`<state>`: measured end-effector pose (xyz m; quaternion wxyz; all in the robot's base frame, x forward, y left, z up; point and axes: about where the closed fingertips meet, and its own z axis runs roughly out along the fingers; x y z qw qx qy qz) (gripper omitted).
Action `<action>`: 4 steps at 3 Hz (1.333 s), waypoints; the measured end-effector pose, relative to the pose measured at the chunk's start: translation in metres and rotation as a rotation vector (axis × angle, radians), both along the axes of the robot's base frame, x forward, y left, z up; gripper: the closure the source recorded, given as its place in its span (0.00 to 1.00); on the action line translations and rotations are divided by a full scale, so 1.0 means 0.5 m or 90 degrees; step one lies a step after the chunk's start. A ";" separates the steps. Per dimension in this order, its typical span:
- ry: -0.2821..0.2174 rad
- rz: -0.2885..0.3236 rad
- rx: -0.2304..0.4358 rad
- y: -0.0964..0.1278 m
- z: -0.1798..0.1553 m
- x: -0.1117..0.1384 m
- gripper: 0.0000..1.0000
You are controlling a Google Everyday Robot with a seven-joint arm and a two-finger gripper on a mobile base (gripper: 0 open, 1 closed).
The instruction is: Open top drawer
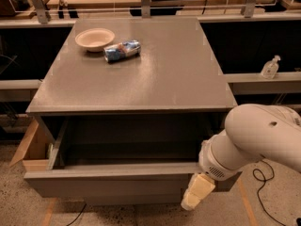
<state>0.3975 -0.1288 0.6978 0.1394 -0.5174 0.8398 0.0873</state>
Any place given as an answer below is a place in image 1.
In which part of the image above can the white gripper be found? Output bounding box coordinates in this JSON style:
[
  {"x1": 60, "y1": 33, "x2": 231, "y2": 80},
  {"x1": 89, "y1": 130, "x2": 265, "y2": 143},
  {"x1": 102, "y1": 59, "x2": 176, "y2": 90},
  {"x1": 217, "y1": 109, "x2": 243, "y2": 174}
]
[{"x1": 181, "y1": 139, "x2": 237, "y2": 211}]

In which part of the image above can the grey top drawer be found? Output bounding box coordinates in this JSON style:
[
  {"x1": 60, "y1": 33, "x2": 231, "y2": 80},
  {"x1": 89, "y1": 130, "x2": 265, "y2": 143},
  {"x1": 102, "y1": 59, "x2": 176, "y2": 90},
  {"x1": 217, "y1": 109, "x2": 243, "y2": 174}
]
[{"x1": 24, "y1": 114, "x2": 221, "y2": 205}]

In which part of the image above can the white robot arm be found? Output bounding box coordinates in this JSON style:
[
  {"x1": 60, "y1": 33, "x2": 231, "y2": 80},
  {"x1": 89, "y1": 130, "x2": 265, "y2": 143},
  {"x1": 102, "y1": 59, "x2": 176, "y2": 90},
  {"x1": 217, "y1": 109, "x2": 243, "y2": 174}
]
[{"x1": 181, "y1": 104, "x2": 301, "y2": 211}]

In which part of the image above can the grey drawer cabinet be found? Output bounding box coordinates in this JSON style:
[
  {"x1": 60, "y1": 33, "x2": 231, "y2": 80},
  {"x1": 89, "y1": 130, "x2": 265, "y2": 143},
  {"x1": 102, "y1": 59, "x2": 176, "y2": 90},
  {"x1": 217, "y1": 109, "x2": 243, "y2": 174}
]
[{"x1": 25, "y1": 17, "x2": 239, "y2": 205}]

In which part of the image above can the clear sanitizer pump bottle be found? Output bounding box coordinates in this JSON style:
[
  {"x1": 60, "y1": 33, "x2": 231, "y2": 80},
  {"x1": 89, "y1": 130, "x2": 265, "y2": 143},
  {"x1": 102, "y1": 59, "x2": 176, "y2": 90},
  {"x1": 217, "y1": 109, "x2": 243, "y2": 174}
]
[{"x1": 261, "y1": 55, "x2": 280, "y2": 79}]

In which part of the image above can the blue silver soda can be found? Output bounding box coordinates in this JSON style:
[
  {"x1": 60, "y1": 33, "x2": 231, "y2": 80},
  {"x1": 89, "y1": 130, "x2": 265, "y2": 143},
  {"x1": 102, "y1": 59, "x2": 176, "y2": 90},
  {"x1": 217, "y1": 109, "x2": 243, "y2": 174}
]
[{"x1": 103, "y1": 40, "x2": 141, "y2": 62}]

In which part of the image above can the cardboard box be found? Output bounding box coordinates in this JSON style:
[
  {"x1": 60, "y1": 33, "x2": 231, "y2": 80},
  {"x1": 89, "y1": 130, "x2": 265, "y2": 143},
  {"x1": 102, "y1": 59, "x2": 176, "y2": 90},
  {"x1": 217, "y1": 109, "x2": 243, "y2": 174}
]
[{"x1": 9, "y1": 120, "x2": 51, "y2": 171}]

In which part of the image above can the white bowl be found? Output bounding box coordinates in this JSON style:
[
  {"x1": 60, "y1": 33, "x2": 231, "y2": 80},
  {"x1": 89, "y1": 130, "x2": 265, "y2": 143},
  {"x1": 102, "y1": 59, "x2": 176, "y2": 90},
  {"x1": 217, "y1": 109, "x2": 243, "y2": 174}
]
[{"x1": 75, "y1": 28, "x2": 115, "y2": 52}]

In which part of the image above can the black floor cable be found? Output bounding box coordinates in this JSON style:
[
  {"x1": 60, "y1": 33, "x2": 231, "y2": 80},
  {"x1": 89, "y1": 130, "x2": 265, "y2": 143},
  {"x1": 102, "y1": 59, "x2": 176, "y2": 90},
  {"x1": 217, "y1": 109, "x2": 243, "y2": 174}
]
[{"x1": 252, "y1": 160, "x2": 288, "y2": 226}]

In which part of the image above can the black cable under cabinet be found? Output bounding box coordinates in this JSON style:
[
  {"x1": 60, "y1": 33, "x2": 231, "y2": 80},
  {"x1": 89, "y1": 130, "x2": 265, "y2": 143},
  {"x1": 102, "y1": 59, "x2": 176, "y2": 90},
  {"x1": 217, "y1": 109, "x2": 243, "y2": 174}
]
[{"x1": 65, "y1": 203, "x2": 87, "y2": 226}]

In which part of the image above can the metal railing frame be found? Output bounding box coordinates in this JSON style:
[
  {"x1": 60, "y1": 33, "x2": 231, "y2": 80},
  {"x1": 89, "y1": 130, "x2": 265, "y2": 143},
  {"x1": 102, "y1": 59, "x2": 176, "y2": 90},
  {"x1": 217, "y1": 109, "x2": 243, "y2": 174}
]
[{"x1": 0, "y1": 0, "x2": 301, "y2": 27}]

